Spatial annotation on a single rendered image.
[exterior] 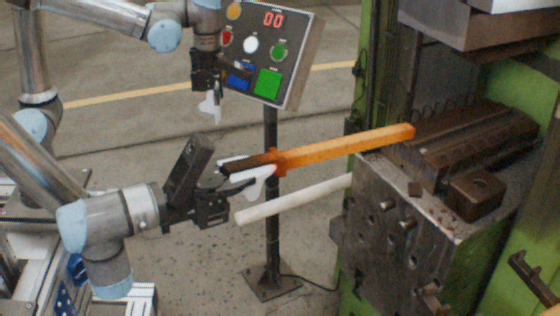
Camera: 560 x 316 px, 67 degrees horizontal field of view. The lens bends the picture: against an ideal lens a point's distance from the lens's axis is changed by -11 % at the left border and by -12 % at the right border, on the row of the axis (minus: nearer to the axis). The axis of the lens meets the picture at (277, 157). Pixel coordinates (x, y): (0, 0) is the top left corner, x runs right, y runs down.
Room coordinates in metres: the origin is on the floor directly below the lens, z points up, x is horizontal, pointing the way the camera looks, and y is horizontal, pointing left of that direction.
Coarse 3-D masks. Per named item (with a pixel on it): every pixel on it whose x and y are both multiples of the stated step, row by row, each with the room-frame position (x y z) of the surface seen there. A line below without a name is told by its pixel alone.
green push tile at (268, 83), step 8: (264, 72) 1.22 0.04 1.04; (272, 72) 1.21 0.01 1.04; (264, 80) 1.21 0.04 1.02; (272, 80) 1.20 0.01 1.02; (280, 80) 1.19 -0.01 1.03; (256, 88) 1.21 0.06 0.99; (264, 88) 1.20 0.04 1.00; (272, 88) 1.18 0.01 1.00; (264, 96) 1.18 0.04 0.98; (272, 96) 1.17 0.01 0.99
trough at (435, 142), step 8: (512, 112) 1.09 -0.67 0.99; (488, 120) 1.04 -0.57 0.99; (496, 120) 1.05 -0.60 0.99; (504, 120) 1.06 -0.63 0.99; (464, 128) 0.99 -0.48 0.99; (472, 128) 1.01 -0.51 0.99; (480, 128) 1.01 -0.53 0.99; (440, 136) 0.95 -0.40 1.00; (448, 136) 0.96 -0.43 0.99; (456, 136) 0.97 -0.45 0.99; (464, 136) 0.97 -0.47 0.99; (416, 144) 0.91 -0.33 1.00; (424, 144) 0.92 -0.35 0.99; (432, 144) 0.93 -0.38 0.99; (440, 144) 0.93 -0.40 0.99; (416, 152) 0.90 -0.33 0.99
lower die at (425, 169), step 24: (432, 120) 1.06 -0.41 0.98; (456, 120) 1.04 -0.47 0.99; (480, 120) 1.03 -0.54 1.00; (528, 120) 1.05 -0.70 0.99; (408, 144) 0.93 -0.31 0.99; (456, 144) 0.92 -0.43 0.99; (480, 144) 0.92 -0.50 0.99; (504, 144) 0.94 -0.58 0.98; (408, 168) 0.91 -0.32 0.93; (432, 168) 0.84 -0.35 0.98; (456, 168) 0.86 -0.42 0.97; (432, 192) 0.83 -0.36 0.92
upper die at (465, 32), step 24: (408, 0) 0.97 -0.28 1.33; (432, 0) 0.91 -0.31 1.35; (456, 0) 0.86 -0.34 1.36; (408, 24) 0.97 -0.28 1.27; (432, 24) 0.91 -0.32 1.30; (456, 24) 0.85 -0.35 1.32; (480, 24) 0.84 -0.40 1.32; (504, 24) 0.88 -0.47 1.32; (528, 24) 0.93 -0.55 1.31; (552, 24) 0.98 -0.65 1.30; (456, 48) 0.84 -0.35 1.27; (480, 48) 0.85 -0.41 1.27
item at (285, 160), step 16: (384, 128) 0.79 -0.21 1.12; (400, 128) 0.79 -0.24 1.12; (320, 144) 0.71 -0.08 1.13; (336, 144) 0.72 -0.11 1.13; (352, 144) 0.72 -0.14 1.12; (368, 144) 0.74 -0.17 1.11; (384, 144) 0.76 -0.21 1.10; (240, 160) 0.64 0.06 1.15; (256, 160) 0.64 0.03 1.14; (272, 160) 0.65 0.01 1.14; (288, 160) 0.66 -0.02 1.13; (304, 160) 0.67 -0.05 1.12; (320, 160) 0.69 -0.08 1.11
